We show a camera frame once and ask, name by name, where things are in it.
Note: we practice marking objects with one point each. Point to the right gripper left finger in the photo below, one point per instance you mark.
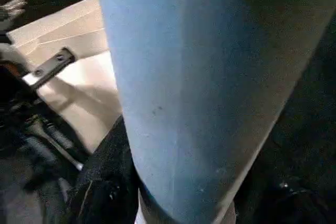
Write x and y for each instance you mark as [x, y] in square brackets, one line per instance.
[110, 187]

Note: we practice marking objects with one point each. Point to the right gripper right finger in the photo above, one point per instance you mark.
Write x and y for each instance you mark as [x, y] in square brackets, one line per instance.
[288, 205]

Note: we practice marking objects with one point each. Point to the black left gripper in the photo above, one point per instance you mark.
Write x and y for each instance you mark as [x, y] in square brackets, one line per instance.
[31, 119]

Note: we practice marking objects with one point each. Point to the white plastic table top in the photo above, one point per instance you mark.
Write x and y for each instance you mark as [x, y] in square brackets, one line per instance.
[78, 32]

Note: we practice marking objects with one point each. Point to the white plastic table leg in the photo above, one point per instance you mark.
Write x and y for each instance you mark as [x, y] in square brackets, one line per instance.
[197, 77]

